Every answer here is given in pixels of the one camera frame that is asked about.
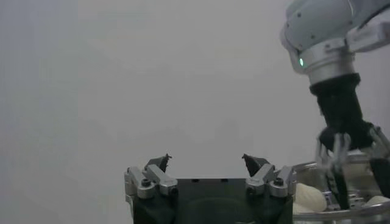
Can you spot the white steamed baozi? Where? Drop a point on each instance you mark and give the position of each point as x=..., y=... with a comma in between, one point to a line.
x=310, y=198

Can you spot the stainless steel steamer basket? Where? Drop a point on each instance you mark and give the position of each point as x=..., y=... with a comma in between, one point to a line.
x=307, y=173

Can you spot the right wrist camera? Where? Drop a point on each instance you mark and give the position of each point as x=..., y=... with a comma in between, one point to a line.
x=368, y=35

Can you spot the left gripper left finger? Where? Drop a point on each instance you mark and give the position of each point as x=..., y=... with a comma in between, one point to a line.
x=152, y=182

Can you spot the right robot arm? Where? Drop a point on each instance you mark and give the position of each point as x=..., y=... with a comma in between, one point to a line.
x=320, y=24

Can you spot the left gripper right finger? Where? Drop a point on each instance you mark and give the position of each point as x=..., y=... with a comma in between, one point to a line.
x=268, y=182

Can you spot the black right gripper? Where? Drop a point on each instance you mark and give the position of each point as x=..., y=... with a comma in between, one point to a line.
x=341, y=115

